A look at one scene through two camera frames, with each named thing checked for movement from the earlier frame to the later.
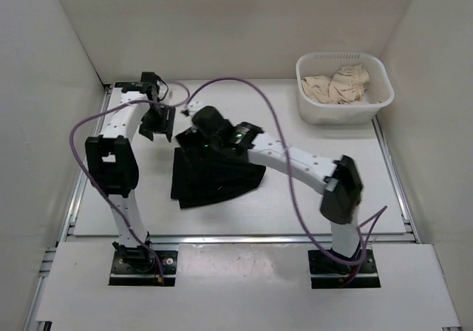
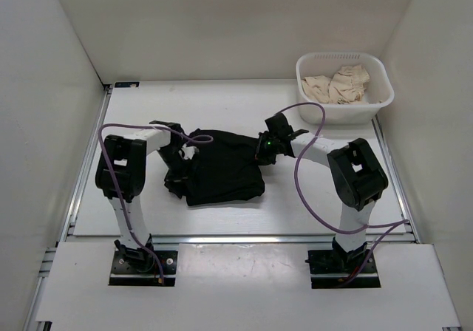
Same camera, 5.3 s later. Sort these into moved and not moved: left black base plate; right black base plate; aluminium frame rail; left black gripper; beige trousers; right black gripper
Moved: right black gripper; left black gripper
Not moved: aluminium frame rail; left black base plate; right black base plate; beige trousers
